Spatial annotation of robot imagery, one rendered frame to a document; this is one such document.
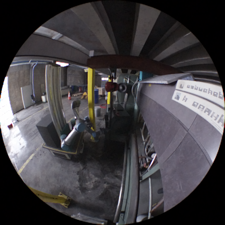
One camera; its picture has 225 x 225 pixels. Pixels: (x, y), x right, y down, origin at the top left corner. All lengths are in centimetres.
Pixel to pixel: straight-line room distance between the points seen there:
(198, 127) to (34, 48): 99
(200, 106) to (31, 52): 97
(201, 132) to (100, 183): 141
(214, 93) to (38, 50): 97
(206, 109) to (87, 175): 159
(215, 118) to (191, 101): 14
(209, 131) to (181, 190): 23
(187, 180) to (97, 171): 137
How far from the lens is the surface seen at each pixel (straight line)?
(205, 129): 31
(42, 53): 74
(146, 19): 53
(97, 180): 145
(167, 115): 46
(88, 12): 52
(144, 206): 91
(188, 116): 35
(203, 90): 36
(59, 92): 134
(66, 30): 98
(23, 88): 861
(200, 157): 31
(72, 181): 155
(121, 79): 207
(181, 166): 37
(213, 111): 31
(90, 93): 136
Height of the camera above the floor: 142
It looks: 24 degrees down
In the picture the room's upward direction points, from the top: 4 degrees clockwise
